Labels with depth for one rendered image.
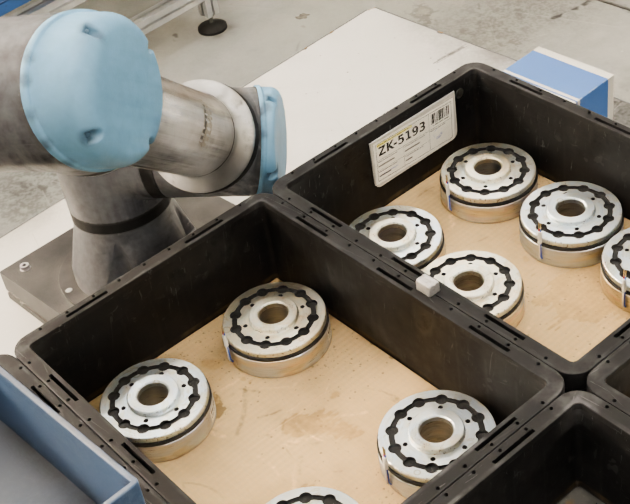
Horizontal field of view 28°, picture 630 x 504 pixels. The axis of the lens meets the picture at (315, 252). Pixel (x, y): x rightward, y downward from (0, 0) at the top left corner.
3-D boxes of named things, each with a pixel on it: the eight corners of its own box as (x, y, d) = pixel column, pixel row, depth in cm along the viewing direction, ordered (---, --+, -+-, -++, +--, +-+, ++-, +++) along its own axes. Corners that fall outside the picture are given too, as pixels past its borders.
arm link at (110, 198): (86, 166, 148) (54, 65, 140) (194, 163, 145) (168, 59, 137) (51, 226, 139) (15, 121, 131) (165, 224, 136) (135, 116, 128)
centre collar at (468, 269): (432, 285, 121) (432, 280, 121) (470, 261, 123) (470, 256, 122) (467, 309, 118) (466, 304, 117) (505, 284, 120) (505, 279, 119)
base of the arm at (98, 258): (51, 274, 149) (27, 205, 143) (148, 211, 156) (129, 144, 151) (128, 320, 139) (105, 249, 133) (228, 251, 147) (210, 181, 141)
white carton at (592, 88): (540, 103, 170) (538, 46, 164) (613, 133, 163) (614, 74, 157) (439, 175, 161) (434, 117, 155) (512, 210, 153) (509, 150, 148)
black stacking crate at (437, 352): (45, 435, 120) (10, 351, 112) (281, 278, 133) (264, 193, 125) (312, 705, 94) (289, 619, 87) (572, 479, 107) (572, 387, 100)
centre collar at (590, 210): (536, 216, 127) (536, 211, 126) (564, 191, 129) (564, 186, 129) (578, 233, 124) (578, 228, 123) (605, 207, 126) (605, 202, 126)
